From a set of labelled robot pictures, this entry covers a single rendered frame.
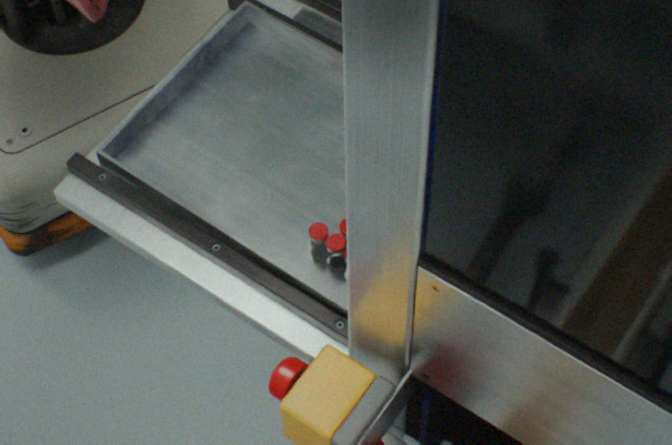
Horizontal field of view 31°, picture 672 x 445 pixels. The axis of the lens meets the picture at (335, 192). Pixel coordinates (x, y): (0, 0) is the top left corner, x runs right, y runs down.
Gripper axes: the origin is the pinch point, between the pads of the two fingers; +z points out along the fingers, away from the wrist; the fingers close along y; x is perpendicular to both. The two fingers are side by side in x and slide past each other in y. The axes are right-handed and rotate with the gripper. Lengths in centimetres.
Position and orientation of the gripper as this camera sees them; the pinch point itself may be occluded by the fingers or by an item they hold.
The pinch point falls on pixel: (96, 11)
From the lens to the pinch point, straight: 121.6
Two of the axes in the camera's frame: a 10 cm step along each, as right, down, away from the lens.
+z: 0.3, 5.6, 8.3
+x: 5.9, -6.8, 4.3
